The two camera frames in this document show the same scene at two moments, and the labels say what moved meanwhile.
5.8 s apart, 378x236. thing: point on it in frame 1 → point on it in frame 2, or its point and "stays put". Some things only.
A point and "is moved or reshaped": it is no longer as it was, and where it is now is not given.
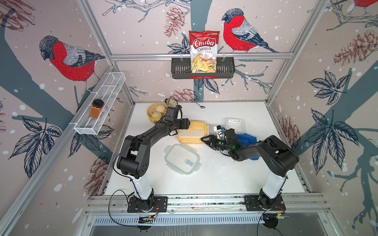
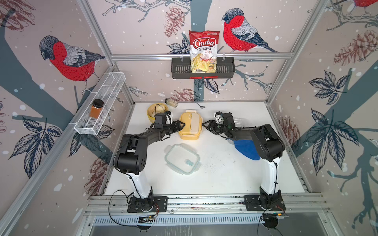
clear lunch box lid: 182,159 stays put
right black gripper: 211,138 → 211,124
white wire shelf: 107,89 stays put
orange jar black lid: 96,108 stays put
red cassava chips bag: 204,45 stays put
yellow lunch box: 197,130 is moved or reshaped
